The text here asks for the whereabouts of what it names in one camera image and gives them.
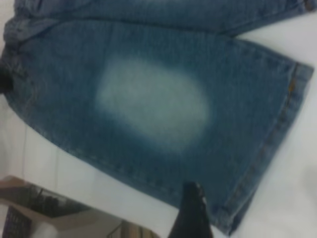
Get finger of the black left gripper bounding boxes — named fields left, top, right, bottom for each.
left=0, top=65, right=13, bottom=94

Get dark grid patterned object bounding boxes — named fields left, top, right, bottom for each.
left=3, top=205, right=33, bottom=238

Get blue denim jeans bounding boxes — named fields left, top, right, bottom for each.
left=1, top=0, right=315, bottom=236

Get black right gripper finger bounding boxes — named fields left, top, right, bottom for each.
left=168, top=181, right=214, bottom=238

